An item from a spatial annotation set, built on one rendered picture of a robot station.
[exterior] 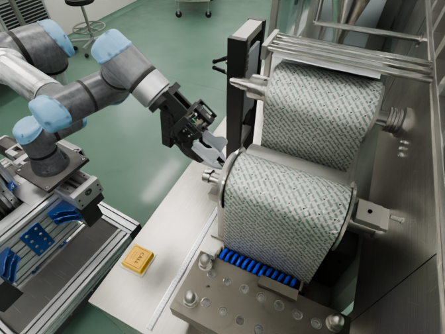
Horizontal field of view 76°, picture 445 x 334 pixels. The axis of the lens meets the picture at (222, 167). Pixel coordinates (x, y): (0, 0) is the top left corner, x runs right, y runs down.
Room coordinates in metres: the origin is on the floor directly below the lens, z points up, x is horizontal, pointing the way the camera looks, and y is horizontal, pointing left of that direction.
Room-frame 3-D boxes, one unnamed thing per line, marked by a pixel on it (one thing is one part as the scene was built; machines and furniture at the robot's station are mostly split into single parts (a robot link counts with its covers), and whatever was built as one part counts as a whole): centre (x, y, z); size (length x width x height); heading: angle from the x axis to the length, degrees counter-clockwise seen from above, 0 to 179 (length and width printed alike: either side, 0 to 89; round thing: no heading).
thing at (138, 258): (0.38, 0.26, 0.91); 0.07 x 0.07 x 0.02; 65
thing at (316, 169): (0.48, -0.18, 1.17); 0.26 x 0.12 x 0.12; 65
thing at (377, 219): (0.30, -0.29, 1.28); 0.06 x 0.05 x 0.02; 65
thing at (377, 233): (0.30, -0.28, 1.25); 0.07 x 0.04 x 0.04; 65
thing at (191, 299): (0.22, 0.08, 1.05); 0.04 x 0.04 x 0.04
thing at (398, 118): (0.53, -0.39, 1.33); 0.07 x 0.07 x 0.07; 65
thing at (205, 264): (0.31, 0.04, 1.05); 0.04 x 0.04 x 0.04
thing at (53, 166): (0.87, 0.77, 0.87); 0.15 x 0.15 x 0.10
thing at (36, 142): (0.87, 0.76, 0.98); 0.13 x 0.12 x 0.14; 139
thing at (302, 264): (0.32, -0.11, 1.08); 0.23 x 0.01 x 0.18; 65
